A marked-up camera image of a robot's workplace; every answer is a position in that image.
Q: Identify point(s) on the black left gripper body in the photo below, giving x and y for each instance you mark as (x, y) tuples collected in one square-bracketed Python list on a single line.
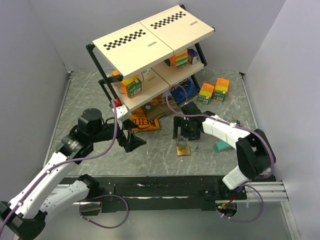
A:
[(107, 131)]

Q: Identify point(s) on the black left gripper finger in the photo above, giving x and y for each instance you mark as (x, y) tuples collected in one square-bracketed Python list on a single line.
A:
[(132, 142), (129, 125)]

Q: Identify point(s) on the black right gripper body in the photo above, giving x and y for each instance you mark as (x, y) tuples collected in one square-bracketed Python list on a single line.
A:
[(187, 130)]

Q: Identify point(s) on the large brass padlock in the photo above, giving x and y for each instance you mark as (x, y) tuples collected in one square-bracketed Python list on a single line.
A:
[(182, 147)]

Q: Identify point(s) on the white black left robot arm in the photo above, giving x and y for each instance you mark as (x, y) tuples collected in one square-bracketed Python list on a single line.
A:
[(28, 213)]

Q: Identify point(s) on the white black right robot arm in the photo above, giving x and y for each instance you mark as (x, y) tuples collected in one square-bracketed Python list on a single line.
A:
[(253, 150)]

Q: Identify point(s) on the orange Kettle chips bag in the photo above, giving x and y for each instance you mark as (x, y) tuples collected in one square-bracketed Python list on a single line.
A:
[(139, 117)]

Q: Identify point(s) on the brown chips bag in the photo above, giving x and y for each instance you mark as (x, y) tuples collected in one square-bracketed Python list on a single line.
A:
[(159, 106)]

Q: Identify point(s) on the blue snack bag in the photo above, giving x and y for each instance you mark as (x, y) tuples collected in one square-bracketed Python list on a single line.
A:
[(184, 89)]

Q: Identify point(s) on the teal rectangular box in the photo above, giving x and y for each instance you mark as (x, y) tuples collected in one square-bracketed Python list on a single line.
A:
[(221, 146)]

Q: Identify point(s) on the green yellow box on shelf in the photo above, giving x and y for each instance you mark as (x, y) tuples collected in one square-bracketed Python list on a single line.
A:
[(131, 86)]

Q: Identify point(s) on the orange green box left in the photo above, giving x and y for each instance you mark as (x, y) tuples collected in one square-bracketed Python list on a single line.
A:
[(205, 93)]

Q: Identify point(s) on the orange green box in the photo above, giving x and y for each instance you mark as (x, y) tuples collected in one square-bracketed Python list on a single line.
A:
[(221, 89), (205, 93)]

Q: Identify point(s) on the orange bottle on shelf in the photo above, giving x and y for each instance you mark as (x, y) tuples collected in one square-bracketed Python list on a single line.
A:
[(116, 74)]

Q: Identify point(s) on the orange green box right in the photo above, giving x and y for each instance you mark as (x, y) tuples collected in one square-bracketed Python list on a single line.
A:
[(221, 89)]

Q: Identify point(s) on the white carton on shelf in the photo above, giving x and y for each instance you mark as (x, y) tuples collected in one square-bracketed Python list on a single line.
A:
[(145, 74)]

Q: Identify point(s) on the stacked sponges pack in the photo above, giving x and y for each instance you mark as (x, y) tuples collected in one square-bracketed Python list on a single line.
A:
[(180, 60)]

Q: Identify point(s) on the purple white small box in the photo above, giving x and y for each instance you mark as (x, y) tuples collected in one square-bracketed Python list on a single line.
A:
[(192, 56)]

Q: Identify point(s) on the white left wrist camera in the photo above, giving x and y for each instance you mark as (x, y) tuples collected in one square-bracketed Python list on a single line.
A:
[(123, 114)]

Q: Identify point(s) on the black frame cream shelf rack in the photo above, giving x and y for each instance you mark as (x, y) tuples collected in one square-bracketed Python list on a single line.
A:
[(150, 43)]

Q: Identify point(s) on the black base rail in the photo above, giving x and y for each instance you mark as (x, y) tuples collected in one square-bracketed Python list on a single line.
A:
[(148, 193)]

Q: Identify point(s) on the aluminium frame rail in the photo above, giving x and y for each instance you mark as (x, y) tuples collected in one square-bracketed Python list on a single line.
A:
[(271, 191)]

